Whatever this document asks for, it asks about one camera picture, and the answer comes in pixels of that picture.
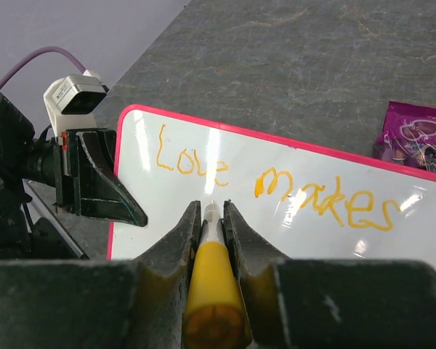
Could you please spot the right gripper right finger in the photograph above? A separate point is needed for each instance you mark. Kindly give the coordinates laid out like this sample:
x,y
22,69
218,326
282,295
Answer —
x,y
330,303

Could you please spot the purple snack bag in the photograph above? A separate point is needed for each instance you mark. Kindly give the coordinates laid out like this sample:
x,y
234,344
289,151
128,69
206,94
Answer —
x,y
408,136

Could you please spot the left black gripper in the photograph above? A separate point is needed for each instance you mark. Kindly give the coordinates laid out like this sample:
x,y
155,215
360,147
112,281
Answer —
x,y
84,178

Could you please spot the orange capped marker pen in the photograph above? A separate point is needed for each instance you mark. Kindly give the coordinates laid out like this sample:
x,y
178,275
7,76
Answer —
x,y
215,315

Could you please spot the pink framed whiteboard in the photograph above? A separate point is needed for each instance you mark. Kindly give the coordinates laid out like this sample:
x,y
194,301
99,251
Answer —
x,y
306,200

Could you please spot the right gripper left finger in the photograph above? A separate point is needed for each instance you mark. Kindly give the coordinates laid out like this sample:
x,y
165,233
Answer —
x,y
136,303

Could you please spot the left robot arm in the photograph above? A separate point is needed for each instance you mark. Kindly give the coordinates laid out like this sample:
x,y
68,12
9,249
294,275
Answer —
x,y
24,157

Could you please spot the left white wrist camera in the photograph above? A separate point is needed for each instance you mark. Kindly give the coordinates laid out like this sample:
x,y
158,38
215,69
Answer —
x,y
70,101

